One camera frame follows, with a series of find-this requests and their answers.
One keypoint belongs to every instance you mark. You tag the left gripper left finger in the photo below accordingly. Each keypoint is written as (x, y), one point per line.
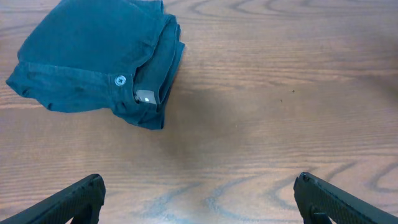
(80, 203)

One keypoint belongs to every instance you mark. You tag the navy blue shorts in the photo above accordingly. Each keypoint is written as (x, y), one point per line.
(92, 54)

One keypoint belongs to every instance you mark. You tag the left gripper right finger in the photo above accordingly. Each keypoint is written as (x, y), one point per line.
(320, 202)

